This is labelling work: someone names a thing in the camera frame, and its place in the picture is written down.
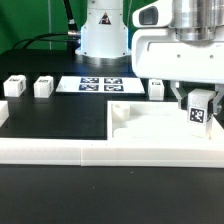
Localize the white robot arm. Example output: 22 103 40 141
76 0 224 115

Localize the white U-shaped obstacle fence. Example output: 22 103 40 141
0 100 224 169

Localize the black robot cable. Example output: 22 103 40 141
11 0 83 51

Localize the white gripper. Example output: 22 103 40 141
132 0 224 115

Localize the white marker tag plate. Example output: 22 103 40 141
56 76 144 94

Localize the white square table top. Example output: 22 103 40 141
106 101 221 142

